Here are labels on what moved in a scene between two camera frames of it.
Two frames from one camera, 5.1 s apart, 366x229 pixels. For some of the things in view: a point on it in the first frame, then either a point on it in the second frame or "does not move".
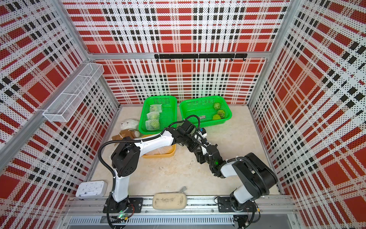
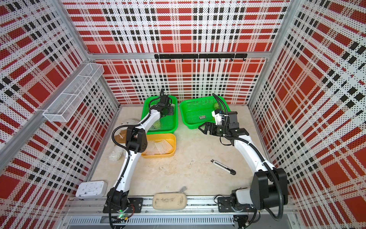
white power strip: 96,189 does not move
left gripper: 196,145 -> 171,110
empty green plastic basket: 158,113 does not move
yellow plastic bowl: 163,151 does not move
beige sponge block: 169,201 does not move
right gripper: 199,157 -> 211,129
